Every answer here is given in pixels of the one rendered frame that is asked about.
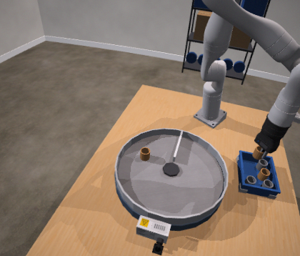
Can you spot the bronze bushing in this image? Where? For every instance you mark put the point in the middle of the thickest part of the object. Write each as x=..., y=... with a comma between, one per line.
x=145, y=154
x=257, y=154
x=263, y=174

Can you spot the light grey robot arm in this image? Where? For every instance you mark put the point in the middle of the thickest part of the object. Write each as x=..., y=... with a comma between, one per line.
x=272, y=37

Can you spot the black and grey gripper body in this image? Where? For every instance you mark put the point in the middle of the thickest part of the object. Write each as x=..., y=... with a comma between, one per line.
x=275, y=126

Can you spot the blue crate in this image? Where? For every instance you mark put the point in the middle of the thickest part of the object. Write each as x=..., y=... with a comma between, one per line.
x=249, y=168

